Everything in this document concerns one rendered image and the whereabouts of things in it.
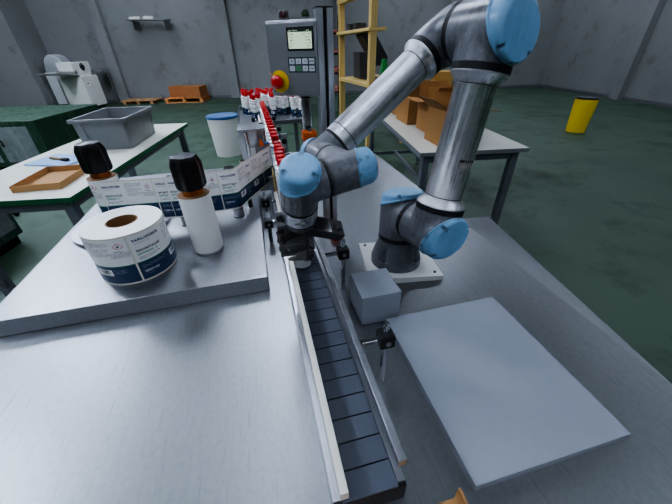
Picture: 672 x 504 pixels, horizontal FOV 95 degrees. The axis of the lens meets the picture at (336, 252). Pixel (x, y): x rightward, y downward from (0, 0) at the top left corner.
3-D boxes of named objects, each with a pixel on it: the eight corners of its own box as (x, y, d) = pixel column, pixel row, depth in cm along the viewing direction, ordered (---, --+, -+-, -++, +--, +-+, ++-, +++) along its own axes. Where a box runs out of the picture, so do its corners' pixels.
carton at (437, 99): (408, 137, 253) (414, 86, 233) (466, 133, 260) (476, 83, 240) (430, 151, 219) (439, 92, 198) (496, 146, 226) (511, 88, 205)
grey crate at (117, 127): (115, 134, 279) (104, 107, 267) (161, 131, 284) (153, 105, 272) (79, 152, 230) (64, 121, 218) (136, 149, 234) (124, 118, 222)
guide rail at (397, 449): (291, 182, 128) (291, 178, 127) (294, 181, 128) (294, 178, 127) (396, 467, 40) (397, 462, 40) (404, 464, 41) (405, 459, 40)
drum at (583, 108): (571, 133, 565) (585, 98, 533) (558, 129, 595) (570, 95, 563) (591, 133, 566) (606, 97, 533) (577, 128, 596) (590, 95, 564)
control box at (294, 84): (287, 92, 105) (280, 22, 95) (333, 93, 100) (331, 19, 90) (271, 95, 97) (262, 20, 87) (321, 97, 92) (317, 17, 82)
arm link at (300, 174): (333, 174, 53) (286, 189, 50) (328, 211, 62) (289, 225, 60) (314, 142, 56) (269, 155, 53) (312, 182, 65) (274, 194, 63)
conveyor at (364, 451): (268, 167, 179) (267, 160, 177) (282, 165, 180) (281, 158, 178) (343, 514, 45) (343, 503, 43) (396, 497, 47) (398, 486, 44)
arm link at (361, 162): (351, 138, 66) (304, 151, 63) (380, 148, 57) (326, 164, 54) (355, 173, 70) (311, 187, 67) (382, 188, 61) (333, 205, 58)
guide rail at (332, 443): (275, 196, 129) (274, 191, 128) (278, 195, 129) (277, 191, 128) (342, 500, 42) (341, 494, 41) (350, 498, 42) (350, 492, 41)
